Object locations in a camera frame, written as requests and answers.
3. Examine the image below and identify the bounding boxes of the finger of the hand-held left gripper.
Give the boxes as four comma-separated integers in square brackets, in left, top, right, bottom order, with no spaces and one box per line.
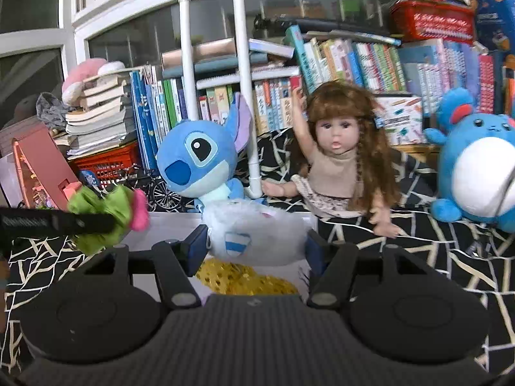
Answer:
[0,207,116,236]

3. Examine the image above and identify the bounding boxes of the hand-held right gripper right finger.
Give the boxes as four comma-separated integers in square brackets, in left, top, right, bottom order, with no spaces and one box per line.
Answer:
[306,231,443,308]

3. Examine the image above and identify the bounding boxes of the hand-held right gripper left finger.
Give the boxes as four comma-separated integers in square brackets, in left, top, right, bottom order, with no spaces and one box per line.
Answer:
[82,225,210,310]

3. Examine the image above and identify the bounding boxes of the white cardboard box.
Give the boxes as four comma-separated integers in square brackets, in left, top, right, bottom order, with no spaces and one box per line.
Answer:
[117,211,318,302]

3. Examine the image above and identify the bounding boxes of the green scrunchie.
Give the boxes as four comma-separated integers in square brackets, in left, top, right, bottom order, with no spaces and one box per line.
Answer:
[66,185,135,256]

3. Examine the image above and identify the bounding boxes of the gold sequin bow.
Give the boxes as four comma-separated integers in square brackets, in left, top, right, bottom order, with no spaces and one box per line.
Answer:
[195,258,300,296]

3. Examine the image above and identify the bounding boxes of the white fluffy plush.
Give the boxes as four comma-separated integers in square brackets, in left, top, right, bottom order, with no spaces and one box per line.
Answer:
[201,200,312,268]

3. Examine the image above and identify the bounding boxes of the pink scrunchie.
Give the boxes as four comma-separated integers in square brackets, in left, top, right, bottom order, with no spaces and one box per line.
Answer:
[131,189,151,232]

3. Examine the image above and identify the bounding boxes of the small blue round toy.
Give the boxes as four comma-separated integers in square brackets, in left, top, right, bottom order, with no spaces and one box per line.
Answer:
[78,169,99,188]

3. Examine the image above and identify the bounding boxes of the black toy bicycle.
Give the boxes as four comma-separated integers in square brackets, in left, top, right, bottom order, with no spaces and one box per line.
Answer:
[117,165,186,213]

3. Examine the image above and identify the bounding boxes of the red plastic crate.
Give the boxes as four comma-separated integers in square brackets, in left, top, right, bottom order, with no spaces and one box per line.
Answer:
[70,142,141,186]

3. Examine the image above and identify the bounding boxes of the pink miniature house model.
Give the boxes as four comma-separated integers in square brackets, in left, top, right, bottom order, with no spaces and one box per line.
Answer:
[0,123,83,210]

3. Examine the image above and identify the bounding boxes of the brown-haired doll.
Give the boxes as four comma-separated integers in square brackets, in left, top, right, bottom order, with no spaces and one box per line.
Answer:
[261,80,403,238]

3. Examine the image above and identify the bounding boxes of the blue alien plush toy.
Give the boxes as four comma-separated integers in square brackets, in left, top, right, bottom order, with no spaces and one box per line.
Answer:
[156,92,266,214]

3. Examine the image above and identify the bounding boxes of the stack of flat books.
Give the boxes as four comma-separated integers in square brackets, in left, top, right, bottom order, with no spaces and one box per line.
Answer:
[64,74,139,157]

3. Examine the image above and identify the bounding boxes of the gray crumpled cloth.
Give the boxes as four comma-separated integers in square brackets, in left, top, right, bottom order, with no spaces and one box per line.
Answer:
[36,92,75,131]

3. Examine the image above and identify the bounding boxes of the black white patterned blanket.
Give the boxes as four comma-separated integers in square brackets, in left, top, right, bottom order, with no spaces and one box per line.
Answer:
[0,126,515,374]

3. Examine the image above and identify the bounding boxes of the pink mushroom plush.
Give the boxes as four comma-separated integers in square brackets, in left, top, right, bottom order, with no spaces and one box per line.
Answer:
[61,58,126,105]

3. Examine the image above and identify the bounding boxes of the colourful printed white carton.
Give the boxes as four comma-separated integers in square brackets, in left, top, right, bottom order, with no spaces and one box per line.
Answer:
[376,93,425,147]

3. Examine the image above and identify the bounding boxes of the round blue mouse plush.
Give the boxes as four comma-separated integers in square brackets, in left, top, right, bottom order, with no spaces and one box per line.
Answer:
[422,86,515,234]

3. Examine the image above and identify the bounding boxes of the row of upright books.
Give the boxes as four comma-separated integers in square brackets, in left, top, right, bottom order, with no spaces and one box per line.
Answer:
[129,24,515,170]

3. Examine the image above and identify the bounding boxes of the books lying across shelf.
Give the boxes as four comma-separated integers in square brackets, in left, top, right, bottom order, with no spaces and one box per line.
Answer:
[161,37,296,89]

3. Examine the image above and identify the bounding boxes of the red basket with white print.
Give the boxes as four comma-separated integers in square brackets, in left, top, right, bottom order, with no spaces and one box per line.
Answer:
[389,0,477,45]

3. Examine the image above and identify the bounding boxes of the blue printed carton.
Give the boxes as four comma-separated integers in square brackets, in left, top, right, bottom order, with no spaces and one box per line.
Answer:
[471,0,515,53]

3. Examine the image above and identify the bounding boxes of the white window frame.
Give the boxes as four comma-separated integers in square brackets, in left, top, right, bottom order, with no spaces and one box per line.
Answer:
[0,0,483,89]

